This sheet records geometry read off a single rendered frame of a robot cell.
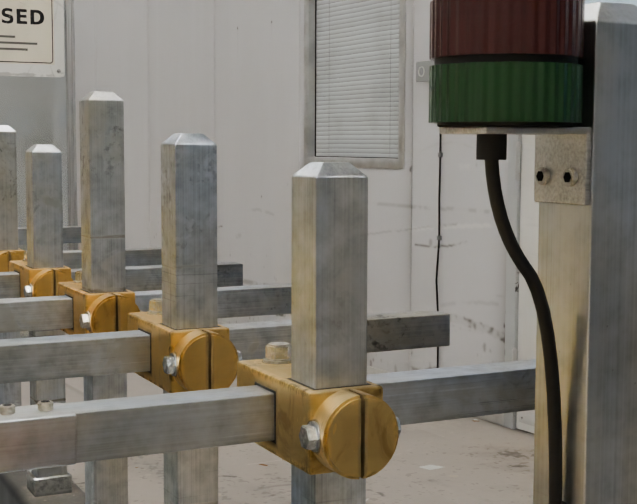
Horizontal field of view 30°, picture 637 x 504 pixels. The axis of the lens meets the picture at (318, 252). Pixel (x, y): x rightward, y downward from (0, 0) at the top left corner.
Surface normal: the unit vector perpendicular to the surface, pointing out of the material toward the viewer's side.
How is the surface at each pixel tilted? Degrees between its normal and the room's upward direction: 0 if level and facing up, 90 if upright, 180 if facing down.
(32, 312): 90
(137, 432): 90
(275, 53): 90
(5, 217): 90
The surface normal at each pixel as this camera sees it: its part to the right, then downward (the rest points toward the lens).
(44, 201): 0.43, 0.08
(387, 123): -0.86, 0.04
